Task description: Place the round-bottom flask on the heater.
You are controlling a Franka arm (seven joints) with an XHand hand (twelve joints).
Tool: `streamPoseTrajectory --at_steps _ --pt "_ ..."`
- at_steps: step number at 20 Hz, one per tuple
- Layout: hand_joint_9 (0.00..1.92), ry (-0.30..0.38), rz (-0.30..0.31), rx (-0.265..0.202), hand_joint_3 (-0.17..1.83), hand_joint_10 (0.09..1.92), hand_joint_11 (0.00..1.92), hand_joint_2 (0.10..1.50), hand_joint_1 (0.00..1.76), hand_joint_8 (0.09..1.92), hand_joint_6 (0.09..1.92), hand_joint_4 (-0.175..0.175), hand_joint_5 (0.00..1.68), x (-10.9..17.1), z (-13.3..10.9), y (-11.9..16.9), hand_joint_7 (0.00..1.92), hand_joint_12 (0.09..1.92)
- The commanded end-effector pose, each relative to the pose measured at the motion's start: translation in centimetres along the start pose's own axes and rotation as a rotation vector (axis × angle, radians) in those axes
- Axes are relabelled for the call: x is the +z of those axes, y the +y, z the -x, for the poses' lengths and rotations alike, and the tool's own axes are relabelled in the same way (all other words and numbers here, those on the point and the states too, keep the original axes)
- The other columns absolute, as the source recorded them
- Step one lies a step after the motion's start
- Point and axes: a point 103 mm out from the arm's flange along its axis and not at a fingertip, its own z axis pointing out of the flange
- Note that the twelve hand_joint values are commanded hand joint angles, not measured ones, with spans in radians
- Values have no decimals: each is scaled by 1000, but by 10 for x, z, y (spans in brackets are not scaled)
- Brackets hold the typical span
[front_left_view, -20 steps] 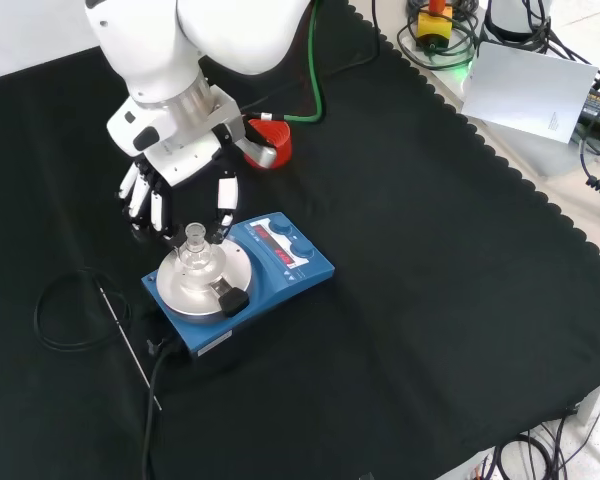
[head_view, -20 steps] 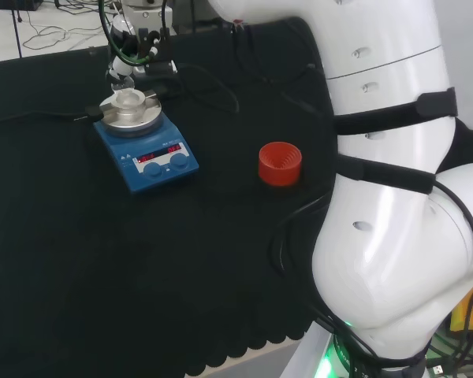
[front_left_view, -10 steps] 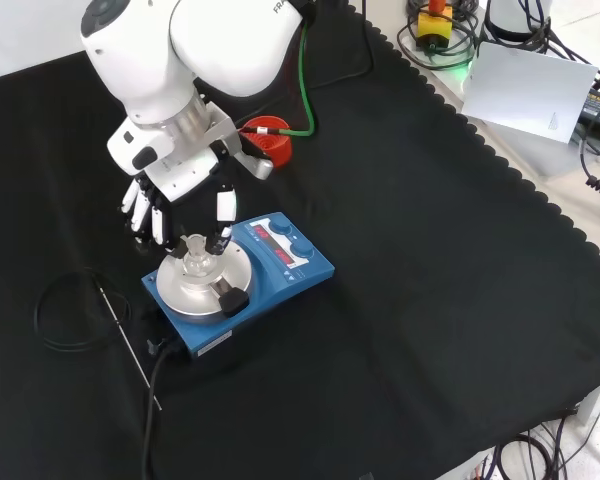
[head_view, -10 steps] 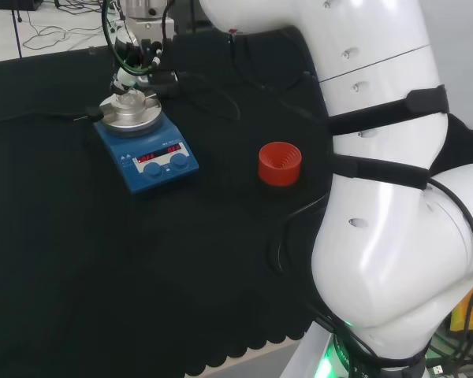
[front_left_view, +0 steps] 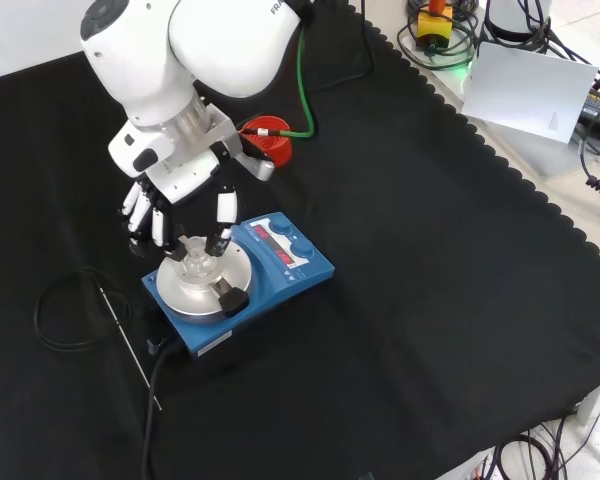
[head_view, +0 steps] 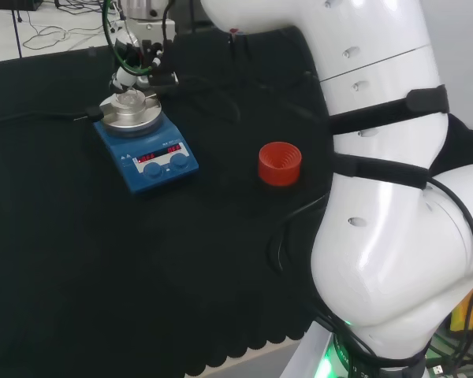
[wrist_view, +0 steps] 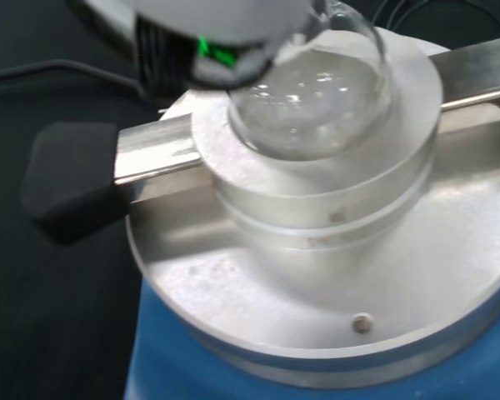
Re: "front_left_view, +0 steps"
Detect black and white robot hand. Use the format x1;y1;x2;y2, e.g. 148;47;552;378
107;119;242;261

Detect clear glass round-bottom flask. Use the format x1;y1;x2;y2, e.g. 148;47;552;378
181;236;217;279

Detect blue heater with steel plate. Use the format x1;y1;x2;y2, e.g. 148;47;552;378
140;211;337;362

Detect black scalloped cloth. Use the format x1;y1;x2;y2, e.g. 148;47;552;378
0;3;600;480

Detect yellow stop button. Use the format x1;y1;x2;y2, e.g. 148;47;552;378
415;0;454;54

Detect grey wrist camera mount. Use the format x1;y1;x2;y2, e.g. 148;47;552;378
205;105;277;182

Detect green cable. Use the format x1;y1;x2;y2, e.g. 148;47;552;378
239;23;317;139

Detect metal probe with black cable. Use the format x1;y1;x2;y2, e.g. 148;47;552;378
33;269;164;413

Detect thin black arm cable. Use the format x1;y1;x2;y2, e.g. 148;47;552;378
309;0;377;92

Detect black heater power cable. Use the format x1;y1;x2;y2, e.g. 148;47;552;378
141;337;184;480

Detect black cable loop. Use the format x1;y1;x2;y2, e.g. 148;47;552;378
396;8;482;71

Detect black coiled cable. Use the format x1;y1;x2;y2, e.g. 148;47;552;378
576;130;600;221

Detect black floor cables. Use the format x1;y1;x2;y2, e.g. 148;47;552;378
474;414;600;480

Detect white bench bracket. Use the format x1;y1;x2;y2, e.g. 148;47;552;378
576;378;600;427

